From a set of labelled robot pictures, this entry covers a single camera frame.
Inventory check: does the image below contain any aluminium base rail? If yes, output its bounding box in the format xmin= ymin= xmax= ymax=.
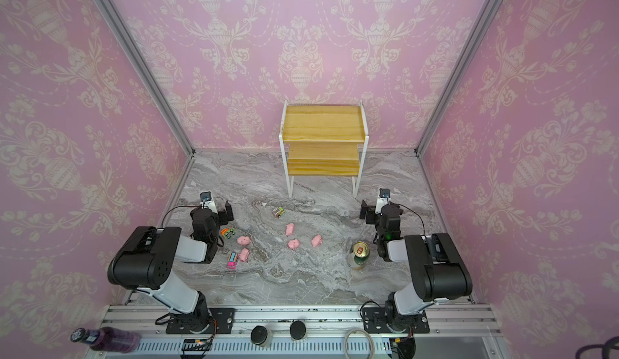
xmin=98 ymin=303 xmax=504 ymax=341

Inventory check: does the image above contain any coiled white cable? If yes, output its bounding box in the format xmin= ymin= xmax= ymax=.
xmin=342 ymin=328 xmax=375 ymax=359

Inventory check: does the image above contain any green can gold lid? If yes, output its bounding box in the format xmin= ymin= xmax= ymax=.
xmin=348 ymin=241 xmax=370 ymax=270

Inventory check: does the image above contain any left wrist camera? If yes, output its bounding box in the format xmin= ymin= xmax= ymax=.
xmin=199 ymin=191 xmax=218 ymax=212

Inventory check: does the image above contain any purple drink bottle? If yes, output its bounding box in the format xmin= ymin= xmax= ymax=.
xmin=70 ymin=327 xmax=141 ymax=354

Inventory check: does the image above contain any wooden two-tier shelf white frame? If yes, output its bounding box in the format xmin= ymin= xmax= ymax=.
xmin=278 ymin=102 xmax=370 ymax=197

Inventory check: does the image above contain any pink blue toy truck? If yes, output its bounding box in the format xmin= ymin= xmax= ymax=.
xmin=227 ymin=252 xmax=239 ymax=270

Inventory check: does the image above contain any orange green toy truck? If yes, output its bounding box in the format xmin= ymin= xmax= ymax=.
xmin=220 ymin=227 xmax=239 ymax=240

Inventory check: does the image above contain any green truck with grille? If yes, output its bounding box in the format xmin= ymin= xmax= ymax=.
xmin=272 ymin=207 xmax=285 ymax=218

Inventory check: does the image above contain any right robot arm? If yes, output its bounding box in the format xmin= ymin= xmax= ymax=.
xmin=359 ymin=198 xmax=473 ymax=333

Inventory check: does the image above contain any black round knob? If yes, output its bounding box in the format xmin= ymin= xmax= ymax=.
xmin=250 ymin=325 xmax=272 ymax=348
xmin=290 ymin=320 xmax=307 ymax=341

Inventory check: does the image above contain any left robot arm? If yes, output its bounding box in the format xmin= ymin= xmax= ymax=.
xmin=107 ymin=195 xmax=235 ymax=335

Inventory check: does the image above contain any pink toy pig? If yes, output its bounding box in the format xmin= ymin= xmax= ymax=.
xmin=311 ymin=235 xmax=322 ymax=247
xmin=237 ymin=236 xmax=251 ymax=246
xmin=239 ymin=248 xmax=250 ymax=262
xmin=288 ymin=239 xmax=301 ymax=250
xmin=285 ymin=223 xmax=294 ymax=236

